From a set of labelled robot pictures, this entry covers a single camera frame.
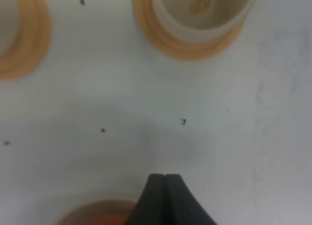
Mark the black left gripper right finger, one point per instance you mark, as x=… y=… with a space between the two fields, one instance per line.
x=182 y=208

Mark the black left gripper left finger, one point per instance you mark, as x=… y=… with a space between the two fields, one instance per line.
x=150 y=208

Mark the brown clay teapot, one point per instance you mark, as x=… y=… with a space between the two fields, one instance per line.
x=103 y=218

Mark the beige teapot saucer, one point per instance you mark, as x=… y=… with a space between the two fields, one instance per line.
x=97 y=207

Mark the orange far coaster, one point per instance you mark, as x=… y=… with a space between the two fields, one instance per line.
x=161 y=40

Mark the orange coaster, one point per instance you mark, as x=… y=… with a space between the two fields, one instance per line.
x=161 y=40
x=25 y=31

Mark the white far teacup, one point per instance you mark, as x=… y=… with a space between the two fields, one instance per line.
x=198 y=21

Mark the orange near coaster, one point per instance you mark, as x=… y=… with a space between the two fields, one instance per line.
x=25 y=31

